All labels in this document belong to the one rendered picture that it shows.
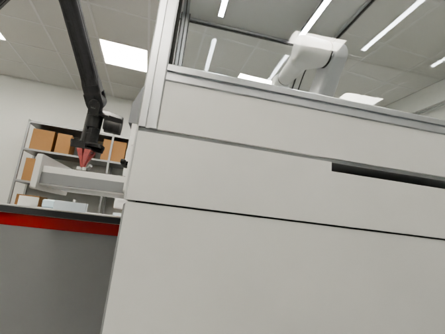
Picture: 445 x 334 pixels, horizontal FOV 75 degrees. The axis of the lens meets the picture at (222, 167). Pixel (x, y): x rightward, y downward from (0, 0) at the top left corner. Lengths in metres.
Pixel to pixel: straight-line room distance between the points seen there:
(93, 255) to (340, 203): 0.93
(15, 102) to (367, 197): 5.69
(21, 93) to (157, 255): 5.54
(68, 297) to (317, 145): 1.04
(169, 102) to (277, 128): 0.23
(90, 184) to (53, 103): 4.82
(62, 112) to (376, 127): 5.33
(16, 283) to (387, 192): 1.24
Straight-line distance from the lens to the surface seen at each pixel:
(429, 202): 0.82
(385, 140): 0.78
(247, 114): 0.63
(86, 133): 1.13
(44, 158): 1.08
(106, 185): 1.01
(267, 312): 0.63
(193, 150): 0.58
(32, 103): 5.89
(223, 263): 0.59
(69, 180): 1.04
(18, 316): 1.37
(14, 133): 5.81
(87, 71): 1.10
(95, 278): 1.27
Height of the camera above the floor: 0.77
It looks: 11 degrees up
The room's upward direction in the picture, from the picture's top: 7 degrees clockwise
